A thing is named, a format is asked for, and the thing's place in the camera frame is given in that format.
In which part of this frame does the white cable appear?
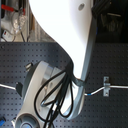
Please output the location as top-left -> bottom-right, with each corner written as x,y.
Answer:
0,83 -> 128,97

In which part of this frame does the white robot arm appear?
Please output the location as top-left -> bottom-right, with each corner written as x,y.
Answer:
14,0 -> 96,128

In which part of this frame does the black perforated breadboard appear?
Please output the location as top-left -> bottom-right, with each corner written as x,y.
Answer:
0,42 -> 128,128

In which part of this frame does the cluttered background shelf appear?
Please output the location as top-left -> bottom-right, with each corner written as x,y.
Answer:
0,0 -> 53,42

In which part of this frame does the black equipment top right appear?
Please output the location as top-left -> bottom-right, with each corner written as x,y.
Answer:
92,0 -> 128,43

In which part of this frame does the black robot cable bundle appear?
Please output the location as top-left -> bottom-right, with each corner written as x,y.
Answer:
34,61 -> 77,128

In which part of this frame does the grey metal cable clip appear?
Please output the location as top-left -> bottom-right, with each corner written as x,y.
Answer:
103,76 -> 110,97

